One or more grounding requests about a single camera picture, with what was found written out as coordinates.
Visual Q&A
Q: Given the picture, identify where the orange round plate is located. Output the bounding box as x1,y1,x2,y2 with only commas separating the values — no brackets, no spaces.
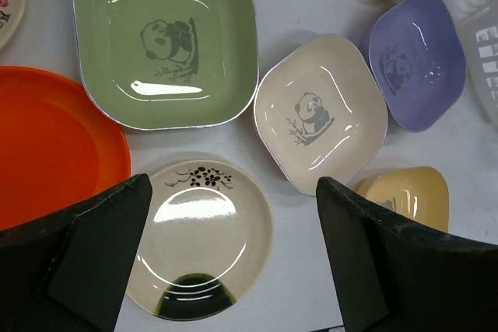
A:
1,66,131,229

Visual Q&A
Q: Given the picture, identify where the cream square panda plate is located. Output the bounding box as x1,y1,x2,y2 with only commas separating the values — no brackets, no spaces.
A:
254,34,388,196

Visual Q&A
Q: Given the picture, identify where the yellow square plate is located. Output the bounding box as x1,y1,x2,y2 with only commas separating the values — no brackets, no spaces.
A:
356,166,449,232

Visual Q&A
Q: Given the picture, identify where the white plastic basket bin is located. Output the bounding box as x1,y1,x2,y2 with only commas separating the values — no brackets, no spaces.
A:
450,0,497,124

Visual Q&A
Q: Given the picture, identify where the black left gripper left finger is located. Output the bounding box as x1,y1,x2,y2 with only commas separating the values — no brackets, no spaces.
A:
1,173,153,331

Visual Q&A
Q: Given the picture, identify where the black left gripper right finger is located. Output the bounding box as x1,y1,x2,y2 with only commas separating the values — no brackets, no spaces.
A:
316,177,497,331

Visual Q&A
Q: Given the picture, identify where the green square panda plate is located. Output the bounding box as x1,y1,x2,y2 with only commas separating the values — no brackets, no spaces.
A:
72,0,259,131

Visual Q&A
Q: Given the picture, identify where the purple square panda plate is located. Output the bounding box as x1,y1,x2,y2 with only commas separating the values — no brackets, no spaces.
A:
359,0,467,132

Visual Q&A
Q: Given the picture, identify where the cream round plate black mound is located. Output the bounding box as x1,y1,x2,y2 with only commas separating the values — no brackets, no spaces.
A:
126,159,273,322

